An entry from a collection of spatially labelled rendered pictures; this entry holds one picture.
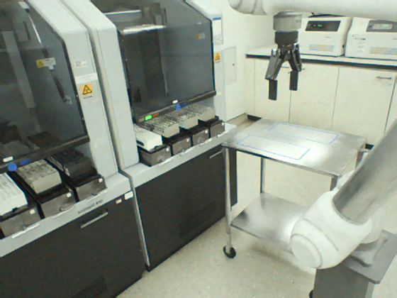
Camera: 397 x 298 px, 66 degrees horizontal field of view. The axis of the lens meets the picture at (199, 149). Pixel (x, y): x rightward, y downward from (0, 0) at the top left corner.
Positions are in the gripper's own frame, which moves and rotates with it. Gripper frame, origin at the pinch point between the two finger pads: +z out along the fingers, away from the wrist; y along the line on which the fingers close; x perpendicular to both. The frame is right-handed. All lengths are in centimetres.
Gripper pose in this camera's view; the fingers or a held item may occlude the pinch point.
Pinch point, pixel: (283, 91)
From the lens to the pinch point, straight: 114.0
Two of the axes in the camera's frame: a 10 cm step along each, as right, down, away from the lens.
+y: 7.1, -3.6, 6.1
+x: -7.0, -2.7, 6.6
